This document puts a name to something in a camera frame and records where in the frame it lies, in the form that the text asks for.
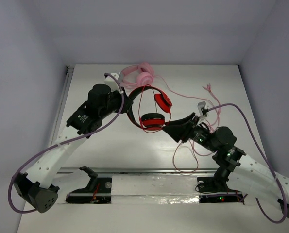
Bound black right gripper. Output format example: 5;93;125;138
162;112;219;153

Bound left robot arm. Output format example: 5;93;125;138
8;84;171;213

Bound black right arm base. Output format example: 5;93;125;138
195;177;246;203

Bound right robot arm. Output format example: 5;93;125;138
163;113;289;219

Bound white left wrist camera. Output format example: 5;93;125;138
104;72;122;92

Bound aluminium rail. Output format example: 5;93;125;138
58;167;217;174

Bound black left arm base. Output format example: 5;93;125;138
66;166;112;204

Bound silver foil tape strip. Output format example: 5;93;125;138
111;175;199;204

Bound pink headphones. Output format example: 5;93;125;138
119;62;223;129

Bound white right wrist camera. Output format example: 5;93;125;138
197;101;208;123

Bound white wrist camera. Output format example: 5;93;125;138
197;101;208;123
104;72;122;92

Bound red black headphones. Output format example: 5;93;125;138
126;84;200;175

